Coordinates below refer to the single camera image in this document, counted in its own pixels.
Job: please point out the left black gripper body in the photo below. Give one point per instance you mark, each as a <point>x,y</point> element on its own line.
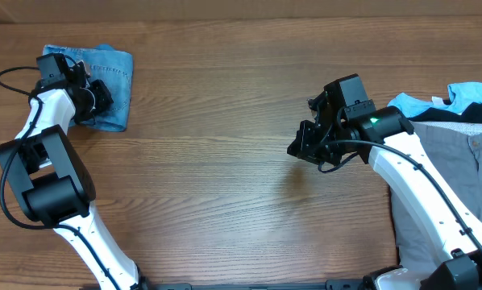
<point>98,100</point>

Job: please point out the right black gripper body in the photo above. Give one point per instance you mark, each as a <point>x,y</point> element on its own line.
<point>324,145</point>

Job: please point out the light blue denim jeans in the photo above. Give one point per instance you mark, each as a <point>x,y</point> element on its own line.
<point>115,69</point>

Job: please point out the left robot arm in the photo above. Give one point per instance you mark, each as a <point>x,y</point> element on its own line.
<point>44,184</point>

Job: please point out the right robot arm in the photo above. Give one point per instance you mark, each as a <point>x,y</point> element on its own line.
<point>347,124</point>

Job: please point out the grey garment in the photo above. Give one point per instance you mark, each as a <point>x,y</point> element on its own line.
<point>455,149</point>

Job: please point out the light blue shirt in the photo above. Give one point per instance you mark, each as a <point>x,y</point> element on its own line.
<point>460,96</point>

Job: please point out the black garment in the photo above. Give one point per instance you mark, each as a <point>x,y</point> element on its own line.
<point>472,114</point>

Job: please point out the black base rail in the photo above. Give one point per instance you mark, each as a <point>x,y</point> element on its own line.
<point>342,284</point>

